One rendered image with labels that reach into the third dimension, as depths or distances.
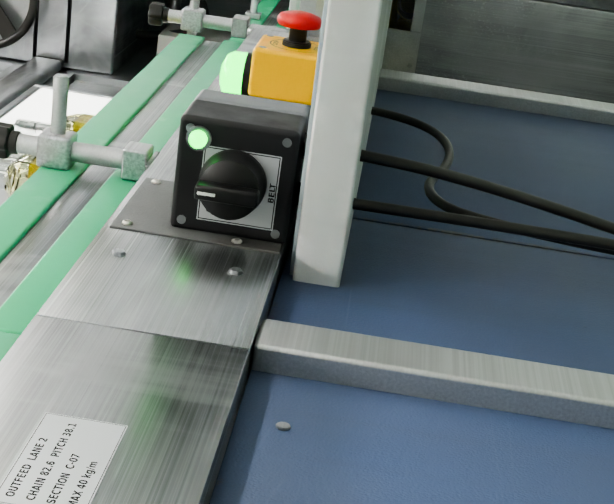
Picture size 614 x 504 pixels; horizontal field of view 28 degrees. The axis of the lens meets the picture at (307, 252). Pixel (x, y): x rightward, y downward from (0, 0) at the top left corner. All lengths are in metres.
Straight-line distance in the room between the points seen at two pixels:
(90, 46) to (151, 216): 1.66
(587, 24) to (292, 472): 1.88
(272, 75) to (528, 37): 1.36
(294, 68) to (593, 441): 0.51
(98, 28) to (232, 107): 1.65
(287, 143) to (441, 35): 1.61
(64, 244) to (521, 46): 1.67
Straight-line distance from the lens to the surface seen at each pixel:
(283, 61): 1.10
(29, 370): 0.65
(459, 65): 2.43
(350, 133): 0.79
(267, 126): 0.82
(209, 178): 0.81
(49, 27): 2.52
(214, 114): 0.84
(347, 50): 0.77
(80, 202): 0.95
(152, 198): 0.90
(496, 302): 0.87
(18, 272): 0.82
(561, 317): 0.86
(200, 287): 0.76
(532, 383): 0.72
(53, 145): 1.00
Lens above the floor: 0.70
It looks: 2 degrees up
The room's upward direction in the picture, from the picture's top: 81 degrees counter-clockwise
